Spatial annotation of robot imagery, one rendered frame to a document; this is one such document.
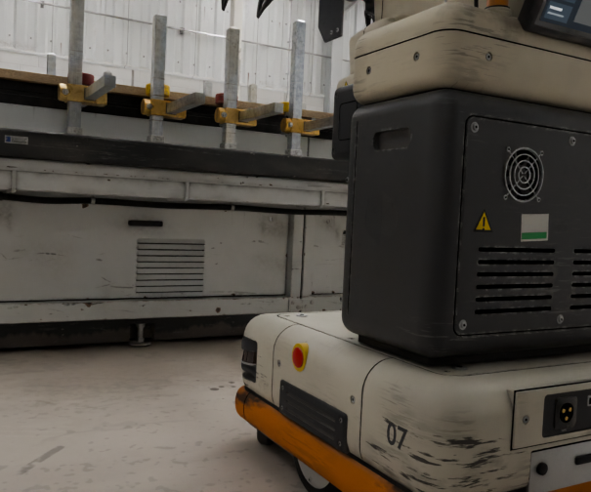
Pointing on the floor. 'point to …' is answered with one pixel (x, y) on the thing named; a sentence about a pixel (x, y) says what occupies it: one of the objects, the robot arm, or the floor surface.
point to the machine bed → (136, 241)
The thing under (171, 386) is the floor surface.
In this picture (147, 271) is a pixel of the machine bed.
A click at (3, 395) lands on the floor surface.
